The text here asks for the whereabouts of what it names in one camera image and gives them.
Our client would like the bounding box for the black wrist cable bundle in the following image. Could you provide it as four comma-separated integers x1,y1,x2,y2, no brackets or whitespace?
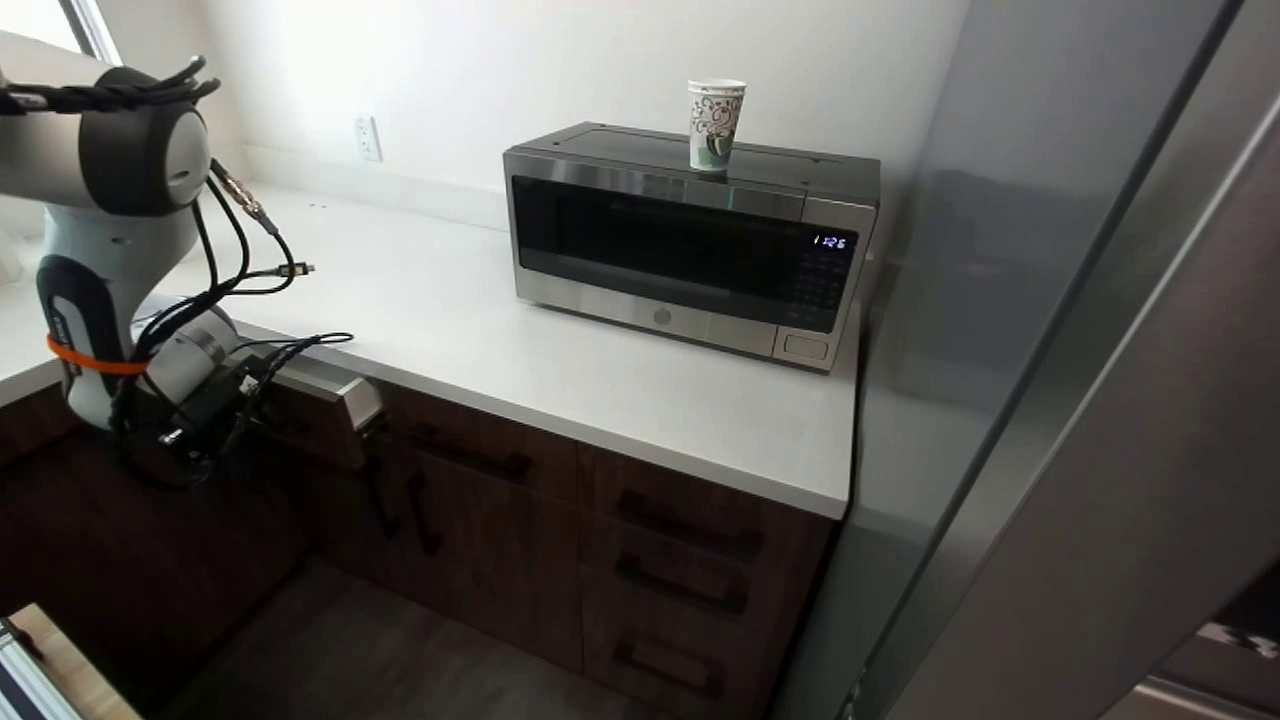
129,154,359,408

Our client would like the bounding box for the stainless steel microwave oven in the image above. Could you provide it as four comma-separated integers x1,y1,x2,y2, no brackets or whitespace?
501,119,882,376

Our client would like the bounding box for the dark wood cabinet door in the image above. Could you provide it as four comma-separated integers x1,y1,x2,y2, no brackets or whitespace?
264,445,411,607
394,464,589,673

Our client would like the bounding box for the dark wood wide drawer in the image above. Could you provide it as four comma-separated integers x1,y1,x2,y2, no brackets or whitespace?
394,392,589,508

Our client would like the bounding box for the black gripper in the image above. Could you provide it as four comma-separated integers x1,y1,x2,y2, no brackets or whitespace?
113,354,281,490

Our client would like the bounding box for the aluminium table frame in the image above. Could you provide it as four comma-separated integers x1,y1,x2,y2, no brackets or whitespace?
0,619,63,720

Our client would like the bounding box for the printed paper cup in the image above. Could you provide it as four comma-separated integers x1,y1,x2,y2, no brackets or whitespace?
682,76,750,182

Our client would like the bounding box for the grey steel refrigerator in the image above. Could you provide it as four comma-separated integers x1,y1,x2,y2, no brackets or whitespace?
767,0,1280,720

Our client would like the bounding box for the white wall power outlet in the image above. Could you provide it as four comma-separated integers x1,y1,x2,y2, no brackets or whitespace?
346,107,390,170

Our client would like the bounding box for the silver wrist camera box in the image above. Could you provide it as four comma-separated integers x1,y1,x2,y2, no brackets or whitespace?
268,349,390,439

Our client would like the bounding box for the light wooden table edge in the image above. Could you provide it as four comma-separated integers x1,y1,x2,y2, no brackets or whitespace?
4,601,144,720

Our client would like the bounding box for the dark wood stacked drawer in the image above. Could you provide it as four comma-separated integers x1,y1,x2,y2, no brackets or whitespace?
580,448,838,572
580,607,803,720
580,531,819,636

